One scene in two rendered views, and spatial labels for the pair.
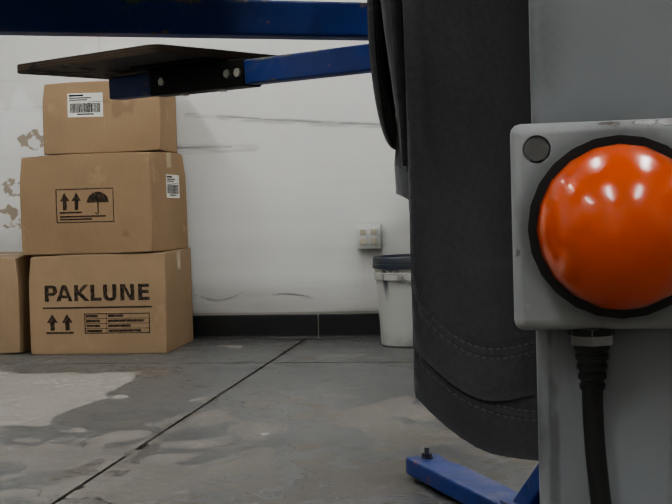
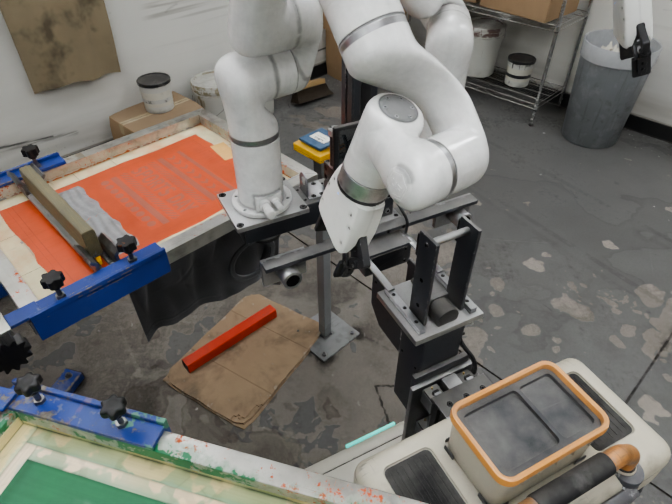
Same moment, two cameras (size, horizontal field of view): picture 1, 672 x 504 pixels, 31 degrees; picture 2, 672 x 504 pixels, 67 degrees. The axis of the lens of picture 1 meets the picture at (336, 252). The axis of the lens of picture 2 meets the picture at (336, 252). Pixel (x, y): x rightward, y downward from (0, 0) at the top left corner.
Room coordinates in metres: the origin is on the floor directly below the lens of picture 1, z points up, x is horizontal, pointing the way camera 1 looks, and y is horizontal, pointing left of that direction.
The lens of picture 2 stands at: (1.48, 0.82, 1.77)
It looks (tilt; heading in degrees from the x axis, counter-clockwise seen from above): 41 degrees down; 216
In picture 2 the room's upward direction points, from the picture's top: straight up
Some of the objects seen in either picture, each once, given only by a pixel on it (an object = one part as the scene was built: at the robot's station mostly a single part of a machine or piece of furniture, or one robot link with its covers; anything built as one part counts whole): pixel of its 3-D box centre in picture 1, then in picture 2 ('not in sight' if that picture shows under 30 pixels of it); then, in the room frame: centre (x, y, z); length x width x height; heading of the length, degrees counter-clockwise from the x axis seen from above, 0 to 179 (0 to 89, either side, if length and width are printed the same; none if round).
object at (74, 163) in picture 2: not in sight; (140, 192); (0.85, -0.29, 0.97); 0.79 x 0.58 x 0.04; 170
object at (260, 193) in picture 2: not in sight; (261, 172); (0.86, 0.19, 1.21); 0.16 x 0.13 x 0.15; 63
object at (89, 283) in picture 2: not in sight; (102, 286); (1.13, -0.06, 0.98); 0.30 x 0.05 x 0.07; 170
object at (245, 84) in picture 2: not in sight; (254, 93); (0.84, 0.18, 1.37); 0.13 x 0.10 x 0.16; 162
